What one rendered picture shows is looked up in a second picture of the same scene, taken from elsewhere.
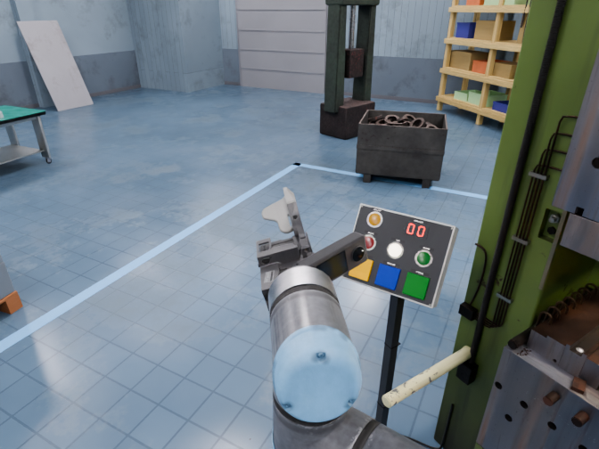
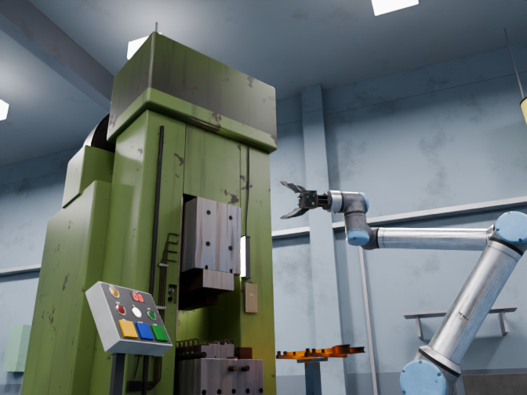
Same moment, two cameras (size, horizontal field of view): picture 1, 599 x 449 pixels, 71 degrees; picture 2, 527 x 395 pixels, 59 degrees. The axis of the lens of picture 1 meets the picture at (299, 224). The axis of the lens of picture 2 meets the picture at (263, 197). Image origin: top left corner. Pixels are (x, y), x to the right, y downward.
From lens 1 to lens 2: 2.25 m
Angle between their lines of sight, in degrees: 106
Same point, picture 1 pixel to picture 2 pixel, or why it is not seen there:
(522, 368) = (213, 365)
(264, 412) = not seen: outside the picture
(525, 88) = (146, 219)
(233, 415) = not seen: outside the picture
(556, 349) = (214, 349)
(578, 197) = (205, 260)
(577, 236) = (208, 279)
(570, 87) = (167, 220)
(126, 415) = not seen: outside the picture
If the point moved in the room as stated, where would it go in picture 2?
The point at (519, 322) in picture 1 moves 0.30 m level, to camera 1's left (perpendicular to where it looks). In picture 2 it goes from (168, 369) to (163, 367)
